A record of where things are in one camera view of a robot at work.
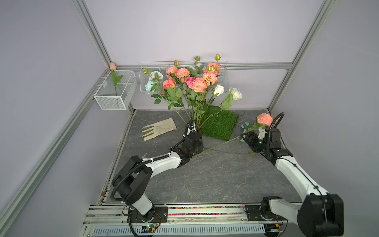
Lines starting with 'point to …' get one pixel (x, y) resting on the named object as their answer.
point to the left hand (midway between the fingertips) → (196, 133)
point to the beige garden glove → (159, 128)
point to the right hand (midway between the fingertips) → (243, 136)
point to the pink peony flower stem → (263, 120)
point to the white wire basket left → (120, 88)
